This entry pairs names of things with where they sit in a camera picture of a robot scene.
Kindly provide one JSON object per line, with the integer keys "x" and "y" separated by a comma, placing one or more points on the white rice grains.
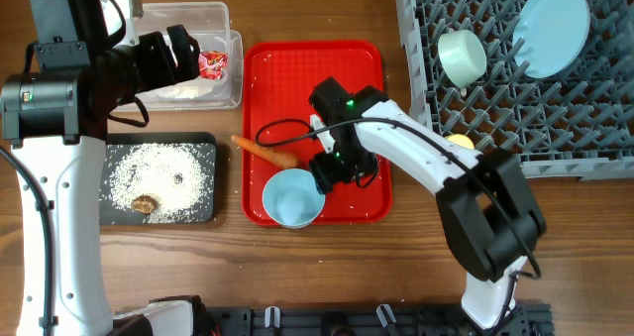
{"x": 158, "y": 172}

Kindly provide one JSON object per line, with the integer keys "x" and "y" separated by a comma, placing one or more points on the grey dishwasher rack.
{"x": 576, "y": 123}

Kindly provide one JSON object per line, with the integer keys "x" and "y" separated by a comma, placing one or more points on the orange carrot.
{"x": 279, "y": 159}

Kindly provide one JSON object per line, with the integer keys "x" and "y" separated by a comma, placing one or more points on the red snack wrapper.
{"x": 212, "y": 65}

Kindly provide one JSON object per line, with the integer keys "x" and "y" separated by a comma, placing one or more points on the large light blue plate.
{"x": 551, "y": 34}

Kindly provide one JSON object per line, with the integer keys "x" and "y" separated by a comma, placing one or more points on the black waste tray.
{"x": 163, "y": 177}

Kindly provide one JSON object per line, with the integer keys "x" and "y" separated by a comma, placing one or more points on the crumpled white tissue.
{"x": 180, "y": 91}

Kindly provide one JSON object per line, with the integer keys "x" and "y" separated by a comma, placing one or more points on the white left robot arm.
{"x": 55, "y": 117}

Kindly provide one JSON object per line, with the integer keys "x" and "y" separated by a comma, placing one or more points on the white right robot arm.
{"x": 490, "y": 216}

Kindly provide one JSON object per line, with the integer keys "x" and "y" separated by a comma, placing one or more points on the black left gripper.
{"x": 187, "y": 50}

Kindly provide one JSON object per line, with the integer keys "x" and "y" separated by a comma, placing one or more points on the small light blue bowl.
{"x": 292, "y": 199}

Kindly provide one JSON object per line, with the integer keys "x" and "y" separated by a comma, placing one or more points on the green bowl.
{"x": 462, "y": 57}

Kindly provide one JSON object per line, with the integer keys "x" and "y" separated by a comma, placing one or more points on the clear plastic waste bin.
{"x": 209, "y": 24}

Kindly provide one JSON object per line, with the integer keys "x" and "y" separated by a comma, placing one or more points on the brown food scrap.
{"x": 144, "y": 204}

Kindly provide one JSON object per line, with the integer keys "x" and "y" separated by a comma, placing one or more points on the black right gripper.
{"x": 325, "y": 175}

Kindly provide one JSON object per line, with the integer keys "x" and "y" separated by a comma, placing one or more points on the yellow plastic cup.
{"x": 461, "y": 140}

